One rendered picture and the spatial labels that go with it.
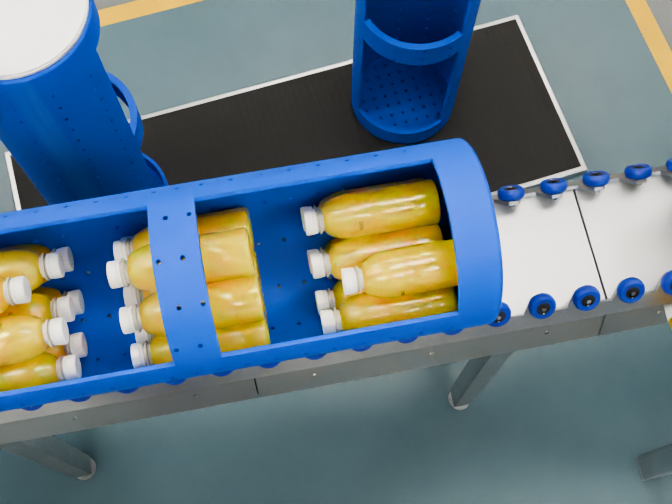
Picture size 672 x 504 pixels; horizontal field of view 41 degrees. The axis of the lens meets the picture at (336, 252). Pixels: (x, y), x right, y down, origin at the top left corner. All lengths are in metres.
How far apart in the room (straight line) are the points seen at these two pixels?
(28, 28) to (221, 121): 0.96
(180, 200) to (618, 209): 0.77
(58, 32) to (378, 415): 1.29
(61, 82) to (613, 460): 1.64
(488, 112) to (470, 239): 1.35
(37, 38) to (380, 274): 0.74
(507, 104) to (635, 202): 1.00
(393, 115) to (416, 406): 0.79
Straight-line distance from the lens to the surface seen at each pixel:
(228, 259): 1.27
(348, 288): 1.31
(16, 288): 1.33
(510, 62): 2.67
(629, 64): 2.93
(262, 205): 1.45
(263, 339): 1.33
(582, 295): 1.52
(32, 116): 1.75
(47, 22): 1.69
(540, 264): 1.57
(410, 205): 1.35
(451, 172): 1.27
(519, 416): 2.46
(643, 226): 1.65
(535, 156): 2.54
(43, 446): 2.04
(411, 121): 2.52
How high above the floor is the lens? 2.37
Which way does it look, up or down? 70 degrees down
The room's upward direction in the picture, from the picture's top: 1 degrees clockwise
